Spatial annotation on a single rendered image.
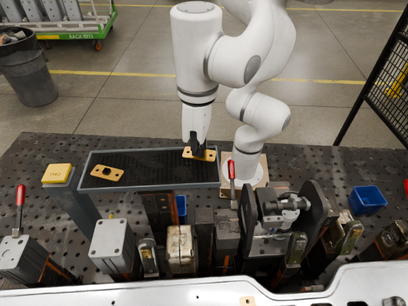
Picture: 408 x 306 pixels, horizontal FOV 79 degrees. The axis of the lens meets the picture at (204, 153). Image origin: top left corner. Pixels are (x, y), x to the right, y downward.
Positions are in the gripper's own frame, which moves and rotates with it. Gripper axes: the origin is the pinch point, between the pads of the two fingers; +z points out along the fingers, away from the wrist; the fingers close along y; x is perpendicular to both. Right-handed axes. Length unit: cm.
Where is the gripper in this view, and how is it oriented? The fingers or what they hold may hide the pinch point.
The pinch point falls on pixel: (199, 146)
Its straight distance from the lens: 62.5
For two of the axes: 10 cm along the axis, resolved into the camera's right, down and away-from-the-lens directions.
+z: 0.0, 6.8, 7.3
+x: 9.8, 1.5, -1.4
